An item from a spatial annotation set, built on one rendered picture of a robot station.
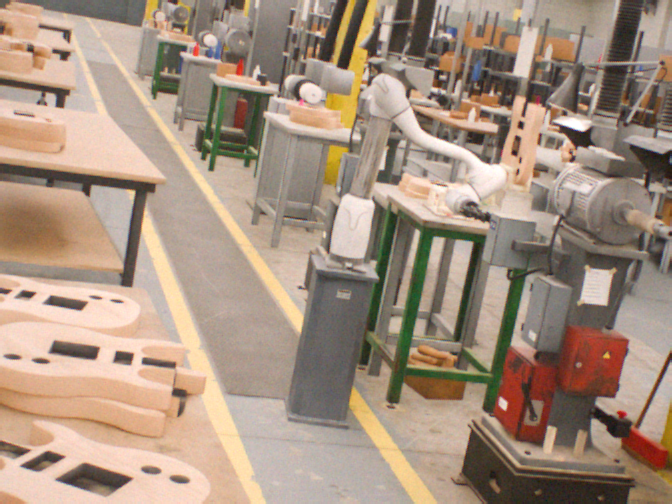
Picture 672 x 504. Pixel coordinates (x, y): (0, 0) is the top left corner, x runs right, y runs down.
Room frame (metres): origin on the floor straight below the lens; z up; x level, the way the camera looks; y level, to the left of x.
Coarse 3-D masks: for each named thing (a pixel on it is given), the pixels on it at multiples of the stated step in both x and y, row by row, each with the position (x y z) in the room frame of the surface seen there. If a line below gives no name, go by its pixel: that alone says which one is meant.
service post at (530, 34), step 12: (540, 0) 6.88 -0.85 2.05; (540, 12) 6.89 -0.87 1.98; (540, 24) 6.89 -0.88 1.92; (528, 36) 6.90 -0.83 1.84; (528, 48) 6.87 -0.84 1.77; (516, 60) 6.99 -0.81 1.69; (528, 60) 6.83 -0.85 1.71; (516, 72) 6.96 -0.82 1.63; (528, 72) 6.81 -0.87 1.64; (504, 132) 6.84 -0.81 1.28
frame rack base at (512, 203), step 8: (504, 184) 5.81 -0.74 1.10; (504, 192) 5.57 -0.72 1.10; (512, 192) 5.57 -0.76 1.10; (496, 200) 5.65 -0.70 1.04; (504, 200) 5.57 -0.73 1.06; (512, 200) 5.57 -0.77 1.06; (520, 200) 5.58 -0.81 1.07; (528, 200) 5.59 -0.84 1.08; (504, 208) 5.57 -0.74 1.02; (512, 208) 5.58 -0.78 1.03; (520, 208) 5.59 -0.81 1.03; (528, 208) 5.59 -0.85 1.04; (528, 216) 5.60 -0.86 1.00
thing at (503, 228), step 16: (496, 224) 4.60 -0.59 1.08; (512, 224) 4.59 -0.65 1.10; (528, 224) 4.61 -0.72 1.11; (496, 240) 4.58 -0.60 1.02; (512, 240) 4.60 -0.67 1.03; (528, 240) 4.62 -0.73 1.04; (496, 256) 4.58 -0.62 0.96; (512, 256) 4.60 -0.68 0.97; (528, 256) 4.62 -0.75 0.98; (528, 272) 4.58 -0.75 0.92
